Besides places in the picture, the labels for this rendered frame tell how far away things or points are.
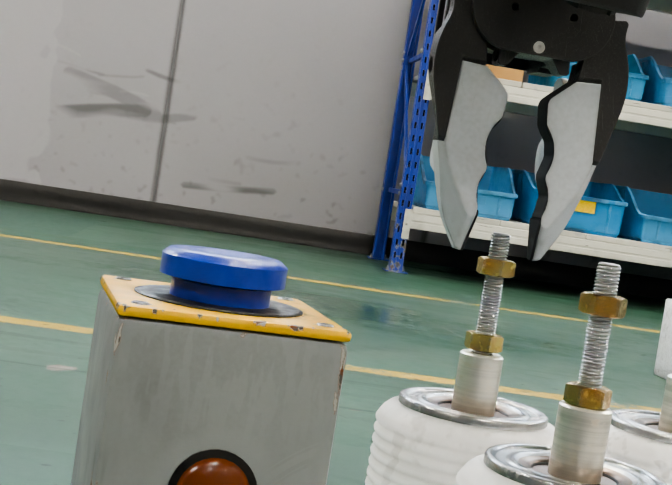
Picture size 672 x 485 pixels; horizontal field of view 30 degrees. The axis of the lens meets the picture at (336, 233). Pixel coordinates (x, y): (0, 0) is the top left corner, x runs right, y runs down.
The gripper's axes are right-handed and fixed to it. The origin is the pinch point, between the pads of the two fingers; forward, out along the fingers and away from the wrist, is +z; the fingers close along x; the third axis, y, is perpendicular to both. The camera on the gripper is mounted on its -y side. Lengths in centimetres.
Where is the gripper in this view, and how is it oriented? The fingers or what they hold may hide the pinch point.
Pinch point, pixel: (503, 229)
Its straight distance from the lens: 62.7
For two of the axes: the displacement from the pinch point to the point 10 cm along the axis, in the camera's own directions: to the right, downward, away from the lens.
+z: -1.5, 9.9, 0.5
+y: -1.5, -0.7, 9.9
